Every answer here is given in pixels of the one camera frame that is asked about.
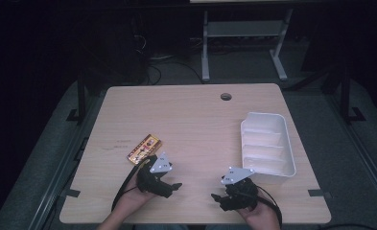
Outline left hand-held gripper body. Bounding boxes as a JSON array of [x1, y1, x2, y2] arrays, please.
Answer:
[[136, 151, 175, 197]]

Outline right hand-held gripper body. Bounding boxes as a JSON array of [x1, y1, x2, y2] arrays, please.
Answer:
[[220, 166, 259, 211]]

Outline yellow snack packet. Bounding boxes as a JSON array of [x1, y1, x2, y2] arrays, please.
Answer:
[[126, 133, 163, 166]]

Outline white plastic bin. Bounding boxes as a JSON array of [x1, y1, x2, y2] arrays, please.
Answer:
[[240, 111, 297, 178]]

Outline person's left hand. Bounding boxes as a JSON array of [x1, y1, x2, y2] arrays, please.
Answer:
[[113, 173, 157, 220]]

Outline person's right hand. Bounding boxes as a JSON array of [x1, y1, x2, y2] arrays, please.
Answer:
[[236, 197, 282, 230]]

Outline black tape strip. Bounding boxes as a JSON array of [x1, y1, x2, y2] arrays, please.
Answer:
[[307, 189, 334, 199], [60, 188, 82, 198]]

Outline black metal stand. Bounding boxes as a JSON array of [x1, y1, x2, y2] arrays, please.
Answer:
[[65, 68, 88, 125], [338, 65, 366, 125]]

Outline grey metal stand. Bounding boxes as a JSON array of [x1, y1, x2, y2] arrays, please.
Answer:
[[200, 9, 295, 82]]

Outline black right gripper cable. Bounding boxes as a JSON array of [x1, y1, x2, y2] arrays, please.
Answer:
[[255, 186, 284, 228]]

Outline black floor cables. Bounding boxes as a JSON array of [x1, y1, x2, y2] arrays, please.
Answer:
[[130, 15, 206, 86]]

